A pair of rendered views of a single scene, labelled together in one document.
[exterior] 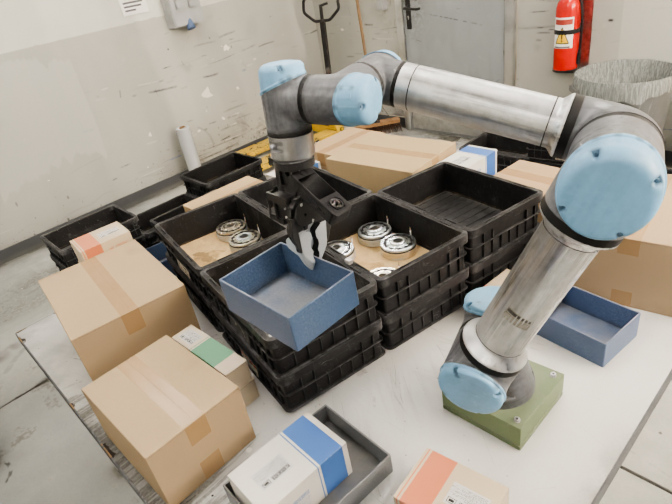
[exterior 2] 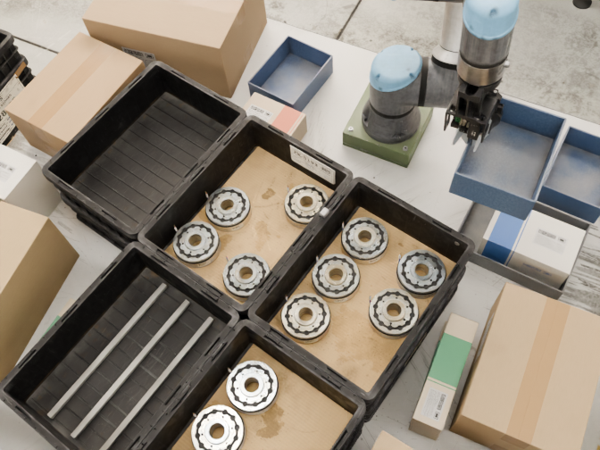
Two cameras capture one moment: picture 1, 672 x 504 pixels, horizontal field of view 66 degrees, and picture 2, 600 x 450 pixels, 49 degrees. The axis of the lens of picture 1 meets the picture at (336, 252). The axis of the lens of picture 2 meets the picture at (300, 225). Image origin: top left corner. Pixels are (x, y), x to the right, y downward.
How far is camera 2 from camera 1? 158 cm
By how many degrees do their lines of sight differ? 71
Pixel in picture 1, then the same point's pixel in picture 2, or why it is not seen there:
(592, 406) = not seen: hidden behind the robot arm
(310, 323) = (542, 122)
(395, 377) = not seen: hidden behind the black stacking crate
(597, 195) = not seen: outside the picture
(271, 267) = (470, 188)
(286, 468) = (543, 231)
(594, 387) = (356, 77)
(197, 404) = (541, 309)
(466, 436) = (430, 148)
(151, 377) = (529, 384)
